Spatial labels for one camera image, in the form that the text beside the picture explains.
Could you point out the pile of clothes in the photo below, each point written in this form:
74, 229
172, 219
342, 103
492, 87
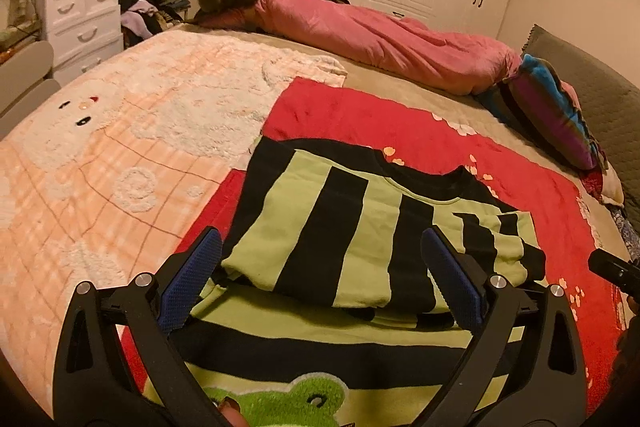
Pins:
150, 12

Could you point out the dark red patterned pillow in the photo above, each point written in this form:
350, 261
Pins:
592, 182

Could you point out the cluttered side table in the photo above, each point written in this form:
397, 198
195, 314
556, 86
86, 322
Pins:
17, 39

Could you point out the pink checked fluffy blanket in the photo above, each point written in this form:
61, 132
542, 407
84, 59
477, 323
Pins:
125, 217

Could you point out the green black striped frog sweater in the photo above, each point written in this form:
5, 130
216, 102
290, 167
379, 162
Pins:
300, 227

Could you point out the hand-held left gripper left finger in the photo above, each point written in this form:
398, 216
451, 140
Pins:
192, 274

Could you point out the grey quilted headboard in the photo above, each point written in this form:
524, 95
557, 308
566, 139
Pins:
600, 97

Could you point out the pink duvet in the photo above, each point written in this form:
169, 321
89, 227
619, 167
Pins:
400, 42

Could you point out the blue patterned cloth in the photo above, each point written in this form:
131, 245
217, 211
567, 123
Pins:
627, 232

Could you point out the white drawer chest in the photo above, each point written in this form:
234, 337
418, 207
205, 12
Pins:
80, 37

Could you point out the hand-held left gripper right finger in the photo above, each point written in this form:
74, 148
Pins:
452, 277

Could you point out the bed with beige sheet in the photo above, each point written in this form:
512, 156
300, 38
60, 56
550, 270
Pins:
390, 84

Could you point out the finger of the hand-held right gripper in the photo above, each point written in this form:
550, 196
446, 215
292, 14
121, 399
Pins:
612, 269

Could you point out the grey padded bed footboard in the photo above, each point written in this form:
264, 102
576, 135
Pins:
25, 67

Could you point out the red floral blanket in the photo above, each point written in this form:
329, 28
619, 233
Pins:
375, 122

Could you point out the cream pillow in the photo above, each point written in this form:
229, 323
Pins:
612, 187

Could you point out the multicoloured striped pillow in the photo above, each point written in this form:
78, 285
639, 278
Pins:
550, 107

